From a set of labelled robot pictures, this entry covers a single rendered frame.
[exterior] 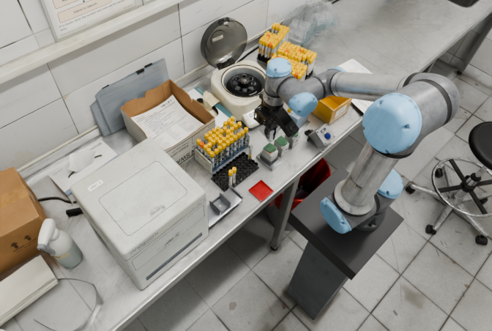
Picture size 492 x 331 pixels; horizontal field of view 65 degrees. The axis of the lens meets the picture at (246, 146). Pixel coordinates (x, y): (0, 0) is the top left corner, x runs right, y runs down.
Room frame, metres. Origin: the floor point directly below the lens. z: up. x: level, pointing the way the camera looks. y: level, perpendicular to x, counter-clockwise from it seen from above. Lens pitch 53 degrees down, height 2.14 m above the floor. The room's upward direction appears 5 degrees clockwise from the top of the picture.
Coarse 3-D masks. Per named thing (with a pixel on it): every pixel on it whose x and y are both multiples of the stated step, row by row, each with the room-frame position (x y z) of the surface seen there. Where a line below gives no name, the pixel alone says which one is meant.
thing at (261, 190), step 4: (260, 180) 0.80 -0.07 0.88; (256, 184) 0.78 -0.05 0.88; (260, 184) 0.79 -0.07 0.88; (264, 184) 0.79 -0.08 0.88; (252, 188) 0.77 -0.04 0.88; (256, 188) 0.77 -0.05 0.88; (260, 188) 0.77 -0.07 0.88; (264, 188) 0.77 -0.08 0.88; (268, 188) 0.77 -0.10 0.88; (252, 192) 0.75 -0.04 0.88; (256, 192) 0.75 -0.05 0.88; (260, 192) 0.75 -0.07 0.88; (264, 192) 0.76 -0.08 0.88; (268, 192) 0.76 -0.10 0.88; (272, 192) 0.76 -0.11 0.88; (256, 196) 0.73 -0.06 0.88; (260, 196) 0.74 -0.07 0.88; (264, 196) 0.74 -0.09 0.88; (260, 200) 0.72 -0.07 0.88
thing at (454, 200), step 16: (480, 128) 1.39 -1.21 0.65; (480, 144) 1.28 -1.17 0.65; (448, 160) 1.47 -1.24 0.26; (464, 160) 1.48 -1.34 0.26; (480, 160) 1.20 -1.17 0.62; (432, 176) 1.33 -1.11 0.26; (448, 176) 1.46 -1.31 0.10; (480, 176) 1.29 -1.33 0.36; (432, 192) 1.33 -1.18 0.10; (448, 192) 1.35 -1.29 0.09; (464, 192) 1.27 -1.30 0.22; (448, 208) 1.22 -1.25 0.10; (464, 208) 1.23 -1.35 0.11; (480, 208) 1.15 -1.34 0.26; (480, 224) 1.14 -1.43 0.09; (480, 240) 1.06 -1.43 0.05
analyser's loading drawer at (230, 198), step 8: (224, 192) 0.72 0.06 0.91; (232, 192) 0.72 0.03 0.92; (216, 200) 0.68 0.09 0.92; (224, 200) 0.68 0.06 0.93; (232, 200) 0.69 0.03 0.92; (240, 200) 0.69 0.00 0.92; (208, 208) 0.65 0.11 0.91; (216, 208) 0.63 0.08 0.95; (224, 208) 0.65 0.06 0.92; (208, 216) 0.62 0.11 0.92; (216, 216) 0.62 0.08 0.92
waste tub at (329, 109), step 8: (320, 104) 1.16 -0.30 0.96; (328, 104) 1.24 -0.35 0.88; (336, 104) 1.24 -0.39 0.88; (344, 104) 1.17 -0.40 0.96; (312, 112) 1.18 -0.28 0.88; (320, 112) 1.15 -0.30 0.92; (328, 112) 1.13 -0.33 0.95; (336, 112) 1.13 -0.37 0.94; (344, 112) 1.19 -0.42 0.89; (328, 120) 1.12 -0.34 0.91
